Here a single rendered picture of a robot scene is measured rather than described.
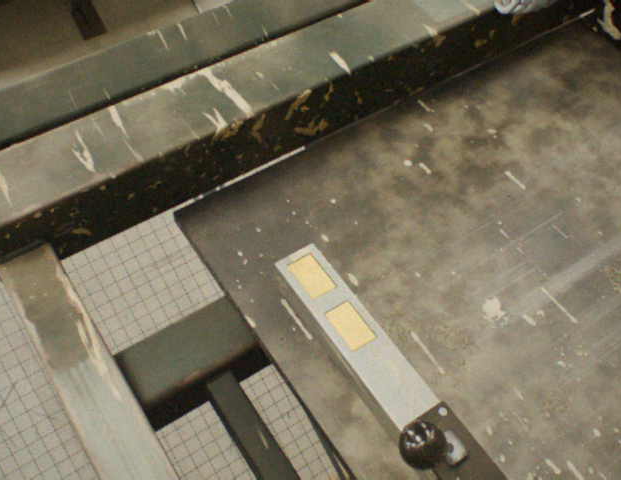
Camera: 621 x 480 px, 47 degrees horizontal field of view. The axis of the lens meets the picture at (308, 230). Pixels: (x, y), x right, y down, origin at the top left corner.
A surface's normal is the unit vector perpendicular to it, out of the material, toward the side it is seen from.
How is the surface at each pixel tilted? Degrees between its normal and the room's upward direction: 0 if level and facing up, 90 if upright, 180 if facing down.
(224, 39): 90
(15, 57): 90
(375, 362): 60
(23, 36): 90
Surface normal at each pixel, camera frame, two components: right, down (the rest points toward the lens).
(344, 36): 0.03, -0.58
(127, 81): 0.31, -0.16
